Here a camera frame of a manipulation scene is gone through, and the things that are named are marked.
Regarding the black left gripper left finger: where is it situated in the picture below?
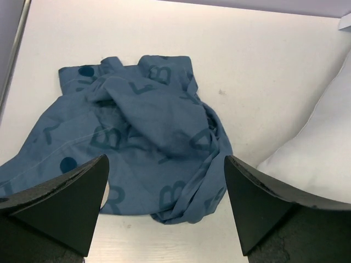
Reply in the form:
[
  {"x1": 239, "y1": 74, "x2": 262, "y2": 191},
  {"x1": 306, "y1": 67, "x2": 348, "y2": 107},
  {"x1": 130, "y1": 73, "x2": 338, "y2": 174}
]
[{"x1": 1, "y1": 155, "x2": 109, "y2": 262}]

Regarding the blue letter-print pillowcase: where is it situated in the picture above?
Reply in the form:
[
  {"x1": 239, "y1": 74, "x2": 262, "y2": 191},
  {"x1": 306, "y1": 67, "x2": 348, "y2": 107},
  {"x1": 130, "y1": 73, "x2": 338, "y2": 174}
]
[{"x1": 1, "y1": 55, "x2": 232, "y2": 224}]

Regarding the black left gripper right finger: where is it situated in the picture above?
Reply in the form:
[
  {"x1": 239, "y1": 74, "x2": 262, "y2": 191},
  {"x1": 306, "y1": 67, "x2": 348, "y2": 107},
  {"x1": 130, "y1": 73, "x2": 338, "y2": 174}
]
[{"x1": 224, "y1": 156, "x2": 350, "y2": 262}]

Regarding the white pillow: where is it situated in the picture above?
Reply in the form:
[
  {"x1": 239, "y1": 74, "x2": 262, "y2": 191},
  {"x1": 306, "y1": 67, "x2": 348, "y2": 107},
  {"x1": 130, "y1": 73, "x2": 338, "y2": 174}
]
[{"x1": 257, "y1": 55, "x2": 350, "y2": 203}]

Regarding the aluminium side rail left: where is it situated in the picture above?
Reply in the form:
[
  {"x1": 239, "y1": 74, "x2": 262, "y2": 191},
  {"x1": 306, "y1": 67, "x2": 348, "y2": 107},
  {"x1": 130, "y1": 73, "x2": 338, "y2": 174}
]
[{"x1": 1, "y1": 0, "x2": 31, "y2": 110}]

